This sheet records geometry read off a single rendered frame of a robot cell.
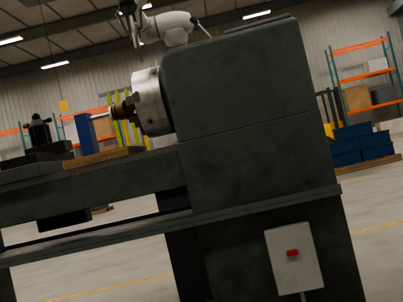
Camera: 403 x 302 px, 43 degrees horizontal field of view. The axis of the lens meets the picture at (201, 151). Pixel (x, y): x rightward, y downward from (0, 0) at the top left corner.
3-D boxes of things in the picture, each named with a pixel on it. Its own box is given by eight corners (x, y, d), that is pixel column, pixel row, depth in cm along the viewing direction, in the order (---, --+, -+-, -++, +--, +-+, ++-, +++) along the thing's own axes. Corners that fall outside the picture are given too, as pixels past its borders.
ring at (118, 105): (132, 99, 243) (114, 104, 244) (126, 97, 234) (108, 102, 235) (137, 118, 243) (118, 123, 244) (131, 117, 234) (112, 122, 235)
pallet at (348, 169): (382, 160, 963) (372, 120, 965) (402, 159, 884) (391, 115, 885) (321, 175, 952) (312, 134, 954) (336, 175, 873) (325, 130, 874)
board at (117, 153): (148, 153, 256) (146, 145, 256) (129, 154, 220) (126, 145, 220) (92, 167, 260) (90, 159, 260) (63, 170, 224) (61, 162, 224)
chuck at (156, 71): (182, 129, 253) (165, 66, 250) (171, 135, 222) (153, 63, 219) (174, 130, 254) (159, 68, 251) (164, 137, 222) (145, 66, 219)
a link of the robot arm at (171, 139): (158, 156, 310) (149, 121, 311) (187, 149, 310) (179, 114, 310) (155, 156, 294) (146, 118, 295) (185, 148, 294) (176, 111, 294)
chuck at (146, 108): (174, 130, 254) (159, 68, 251) (164, 137, 223) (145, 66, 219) (157, 135, 255) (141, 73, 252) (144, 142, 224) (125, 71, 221)
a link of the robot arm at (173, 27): (186, 141, 312) (220, 133, 312) (186, 150, 297) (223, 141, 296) (153, 14, 286) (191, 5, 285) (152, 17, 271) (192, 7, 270)
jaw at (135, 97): (146, 97, 235) (138, 90, 223) (148, 107, 234) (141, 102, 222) (123, 103, 236) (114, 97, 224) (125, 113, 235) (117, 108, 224)
